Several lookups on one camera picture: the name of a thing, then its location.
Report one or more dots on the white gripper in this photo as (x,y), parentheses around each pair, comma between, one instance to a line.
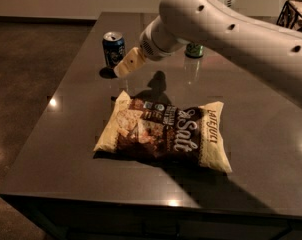
(149,47)

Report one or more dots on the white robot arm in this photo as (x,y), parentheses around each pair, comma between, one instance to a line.
(271,53)

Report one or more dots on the blue pepsi can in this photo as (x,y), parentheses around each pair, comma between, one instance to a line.
(114,48)

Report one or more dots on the green soda can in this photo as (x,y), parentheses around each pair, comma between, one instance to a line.
(194,50)

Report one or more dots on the brown yellow chips bag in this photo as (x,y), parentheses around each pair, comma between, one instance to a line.
(153,131)

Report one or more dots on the black wire basket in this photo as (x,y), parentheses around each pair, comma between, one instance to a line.
(291,15)

